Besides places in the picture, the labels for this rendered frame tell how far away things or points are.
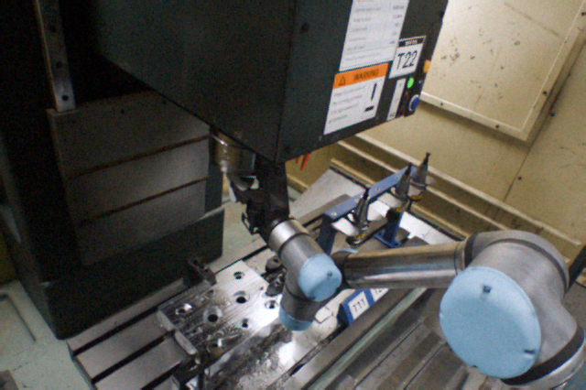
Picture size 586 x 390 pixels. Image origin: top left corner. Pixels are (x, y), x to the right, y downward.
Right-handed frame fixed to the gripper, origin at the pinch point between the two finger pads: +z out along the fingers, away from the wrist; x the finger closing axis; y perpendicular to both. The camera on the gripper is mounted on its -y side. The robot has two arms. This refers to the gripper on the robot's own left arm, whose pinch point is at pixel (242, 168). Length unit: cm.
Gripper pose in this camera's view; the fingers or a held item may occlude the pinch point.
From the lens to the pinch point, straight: 95.5
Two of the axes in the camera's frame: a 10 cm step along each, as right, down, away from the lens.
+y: -1.7, 7.9, 6.0
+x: 8.5, -1.9, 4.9
